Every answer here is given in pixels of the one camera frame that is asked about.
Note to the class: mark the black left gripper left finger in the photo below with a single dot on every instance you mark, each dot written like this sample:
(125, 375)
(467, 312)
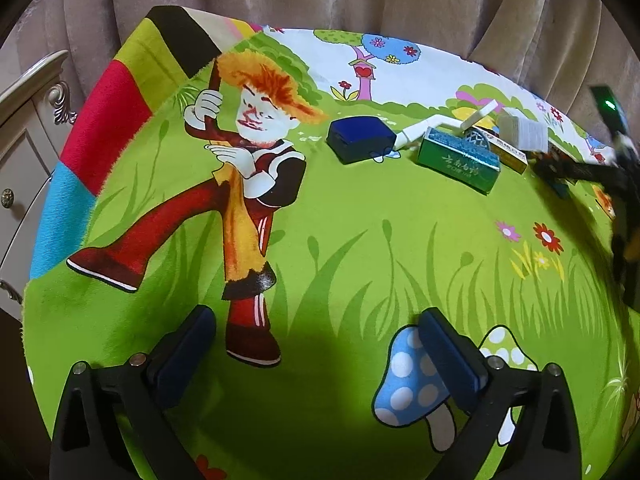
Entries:
(87, 442)

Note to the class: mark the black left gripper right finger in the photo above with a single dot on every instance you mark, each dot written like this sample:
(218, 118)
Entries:
(545, 443)

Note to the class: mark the other black gripper arm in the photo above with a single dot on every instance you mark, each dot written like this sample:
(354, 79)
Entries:
(620, 181)

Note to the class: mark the white green box red cap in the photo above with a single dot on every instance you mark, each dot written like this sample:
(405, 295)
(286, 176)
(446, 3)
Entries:
(508, 155)

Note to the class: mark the green teal medicine box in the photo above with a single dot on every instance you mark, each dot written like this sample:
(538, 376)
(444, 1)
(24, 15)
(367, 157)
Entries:
(459, 159)

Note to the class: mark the white leaflet box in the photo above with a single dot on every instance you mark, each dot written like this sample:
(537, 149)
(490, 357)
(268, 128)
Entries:
(527, 135)

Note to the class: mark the colourful cartoon play mat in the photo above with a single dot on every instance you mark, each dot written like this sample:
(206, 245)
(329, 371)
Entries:
(198, 172)

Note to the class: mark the cream carved cabinet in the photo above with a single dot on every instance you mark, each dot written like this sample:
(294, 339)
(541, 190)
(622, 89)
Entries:
(36, 119)

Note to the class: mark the white flat long box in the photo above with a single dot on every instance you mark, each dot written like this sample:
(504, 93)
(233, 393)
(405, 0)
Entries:
(413, 132)

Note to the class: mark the dark blue small box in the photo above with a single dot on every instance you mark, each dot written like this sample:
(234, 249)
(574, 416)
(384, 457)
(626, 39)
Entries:
(355, 139)

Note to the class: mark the beige velvet curtain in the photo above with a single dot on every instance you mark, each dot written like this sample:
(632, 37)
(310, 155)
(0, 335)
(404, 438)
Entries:
(556, 48)

